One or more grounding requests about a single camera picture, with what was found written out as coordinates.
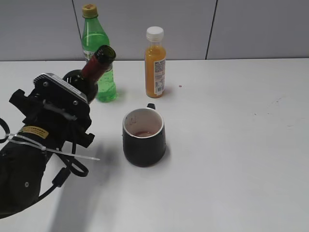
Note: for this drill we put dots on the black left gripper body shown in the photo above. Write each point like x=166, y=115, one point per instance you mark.
x=50, y=125

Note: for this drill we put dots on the dark red wine bottle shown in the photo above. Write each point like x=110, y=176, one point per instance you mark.
x=86, y=79

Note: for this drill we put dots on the black mug white inside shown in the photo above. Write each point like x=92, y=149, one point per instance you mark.
x=144, y=137

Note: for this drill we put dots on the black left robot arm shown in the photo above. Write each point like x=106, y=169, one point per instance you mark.
x=21, y=171

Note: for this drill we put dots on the white zip tie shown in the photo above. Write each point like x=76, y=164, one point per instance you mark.
x=23, y=140

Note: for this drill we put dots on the green soda bottle yellow cap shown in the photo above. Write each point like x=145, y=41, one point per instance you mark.
x=93, y=37

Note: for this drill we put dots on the orange juice bottle white cap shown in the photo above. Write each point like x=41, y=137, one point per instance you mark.
x=155, y=63

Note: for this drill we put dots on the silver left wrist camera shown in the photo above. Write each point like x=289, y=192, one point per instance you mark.
x=62, y=95

